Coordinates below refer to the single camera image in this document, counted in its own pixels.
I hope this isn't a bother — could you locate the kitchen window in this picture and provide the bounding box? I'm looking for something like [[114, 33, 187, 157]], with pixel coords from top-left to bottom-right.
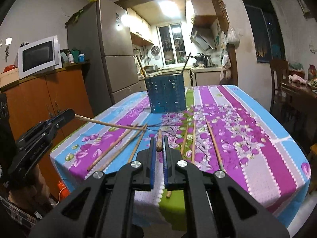
[[158, 24, 186, 65]]

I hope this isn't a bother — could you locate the kitchen ceiling light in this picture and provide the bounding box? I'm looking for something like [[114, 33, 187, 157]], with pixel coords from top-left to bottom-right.
[[158, 0, 181, 18]]

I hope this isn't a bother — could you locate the person's left hand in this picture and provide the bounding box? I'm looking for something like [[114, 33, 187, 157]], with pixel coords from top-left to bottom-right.
[[8, 164, 53, 217]]

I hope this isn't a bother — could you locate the wooden chopstick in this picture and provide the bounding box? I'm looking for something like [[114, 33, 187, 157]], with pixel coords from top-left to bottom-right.
[[191, 119, 196, 164], [87, 130, 138, 173], [127, 124, 147, 163], [205, 120, 225, 171], [98, 124, 148, 171], [180, 124, 189, 156]]

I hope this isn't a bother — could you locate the wooden chopstick far right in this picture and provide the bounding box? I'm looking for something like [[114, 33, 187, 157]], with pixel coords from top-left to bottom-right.
[[205, 120, 225, 171]]

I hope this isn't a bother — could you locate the wooden chopstick centre right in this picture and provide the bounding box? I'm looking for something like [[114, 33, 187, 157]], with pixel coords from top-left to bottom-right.
[[180, 124, 189, 156]]

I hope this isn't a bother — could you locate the wooden chopstick far left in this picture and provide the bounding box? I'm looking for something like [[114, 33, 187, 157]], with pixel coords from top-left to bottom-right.
[[87, 130, 138, 173]]

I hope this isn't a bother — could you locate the wooden chopstick right middle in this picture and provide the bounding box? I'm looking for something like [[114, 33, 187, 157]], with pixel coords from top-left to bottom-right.
[[191, 119, 196, 164]]

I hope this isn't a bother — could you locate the orange wooden cabinet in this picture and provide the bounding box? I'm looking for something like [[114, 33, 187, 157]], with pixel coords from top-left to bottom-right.
[[4, 62, 94, 198]]

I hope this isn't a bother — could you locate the floral striped tablecloth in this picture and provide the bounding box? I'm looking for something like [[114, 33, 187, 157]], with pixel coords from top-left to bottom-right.
[[50, 85, 311, 226]]

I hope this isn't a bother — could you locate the blue perforated utensil holder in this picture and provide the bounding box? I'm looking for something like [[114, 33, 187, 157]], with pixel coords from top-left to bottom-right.
[[145, 73, 186, 113]]

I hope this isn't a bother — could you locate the white microwave oven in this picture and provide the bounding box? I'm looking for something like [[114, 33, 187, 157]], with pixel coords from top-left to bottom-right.
[[17, 36, 62, 80]]

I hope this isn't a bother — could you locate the white medicine bottle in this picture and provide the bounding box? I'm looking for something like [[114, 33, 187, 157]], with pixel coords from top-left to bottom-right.
[[67, 53, 74, 63]]

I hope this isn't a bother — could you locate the green container on cabinet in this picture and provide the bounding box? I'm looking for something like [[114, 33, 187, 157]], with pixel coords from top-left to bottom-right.
[[71, 49, 79, 63]]

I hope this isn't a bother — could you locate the steel electric kettle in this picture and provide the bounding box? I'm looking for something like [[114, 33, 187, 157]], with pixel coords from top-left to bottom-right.
[[204, 55, 214, 68]]

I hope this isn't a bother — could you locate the black wok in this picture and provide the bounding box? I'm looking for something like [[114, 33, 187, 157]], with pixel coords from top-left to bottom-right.
[[194, 53, 205, 62]]

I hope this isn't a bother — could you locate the grey refrigerator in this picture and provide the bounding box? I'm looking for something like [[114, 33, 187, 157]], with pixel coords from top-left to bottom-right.
[[66, 0, 141, 115]]

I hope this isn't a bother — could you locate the dark wooden side table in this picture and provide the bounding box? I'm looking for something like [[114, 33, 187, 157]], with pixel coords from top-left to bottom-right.
[[281, 80, 316, 134]]

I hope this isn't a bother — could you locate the steel range hood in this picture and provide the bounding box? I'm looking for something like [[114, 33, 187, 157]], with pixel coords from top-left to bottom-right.
[[190, 26, 215, 52]]

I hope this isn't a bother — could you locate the white hanging plastic bag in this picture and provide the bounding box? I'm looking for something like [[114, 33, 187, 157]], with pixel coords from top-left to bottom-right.
[[226, 25, 240, 46]]

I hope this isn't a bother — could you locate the dark wooden chair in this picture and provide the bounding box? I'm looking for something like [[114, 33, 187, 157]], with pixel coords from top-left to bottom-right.
[[270, 59, 289, 113]]

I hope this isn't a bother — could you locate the pink cloth on side table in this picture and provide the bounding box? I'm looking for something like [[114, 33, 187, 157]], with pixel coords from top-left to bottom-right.
[[288, 74, 307, 85]]

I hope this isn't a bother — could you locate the dark room window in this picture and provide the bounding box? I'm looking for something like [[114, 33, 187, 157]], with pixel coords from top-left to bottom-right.
[[243, 0, 286, 63]]

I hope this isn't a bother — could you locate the red lidded glass jar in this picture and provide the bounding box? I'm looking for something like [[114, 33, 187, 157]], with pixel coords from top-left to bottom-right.
[[308, 64, 317, 80]]

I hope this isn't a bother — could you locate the framed wall picture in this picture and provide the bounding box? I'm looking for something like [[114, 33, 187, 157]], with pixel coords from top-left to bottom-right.
[[297, 0, 311, 19]]

